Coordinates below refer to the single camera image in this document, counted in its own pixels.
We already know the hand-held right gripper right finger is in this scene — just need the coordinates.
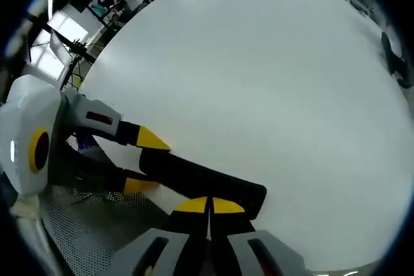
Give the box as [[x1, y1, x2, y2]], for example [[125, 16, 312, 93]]
[[209, 197, 307, 276]]

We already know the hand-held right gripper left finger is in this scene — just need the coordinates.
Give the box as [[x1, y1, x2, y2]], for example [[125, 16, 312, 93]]
[[113, 196, 210, 276]]

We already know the black remote control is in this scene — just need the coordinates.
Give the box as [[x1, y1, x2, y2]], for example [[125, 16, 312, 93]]
[[138, 147, 268, 221]]

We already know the person's blue patterned clothing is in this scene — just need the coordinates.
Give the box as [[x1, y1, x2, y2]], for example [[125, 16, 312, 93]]
[[75, 134, 99, 155]]

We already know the grey mesh chair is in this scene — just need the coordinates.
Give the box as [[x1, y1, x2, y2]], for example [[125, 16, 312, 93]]
[[38, 184, 182, 276]]

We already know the black tripod stand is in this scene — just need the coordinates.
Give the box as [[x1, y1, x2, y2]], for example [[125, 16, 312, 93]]
[[28, 17, 98, 91]]

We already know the white monitor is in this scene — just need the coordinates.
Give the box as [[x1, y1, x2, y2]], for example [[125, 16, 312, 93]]
[[47, 29, 74, 67]]

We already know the black headset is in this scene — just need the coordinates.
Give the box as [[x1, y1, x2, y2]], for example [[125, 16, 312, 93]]
[[380, 31, 414, 89]]

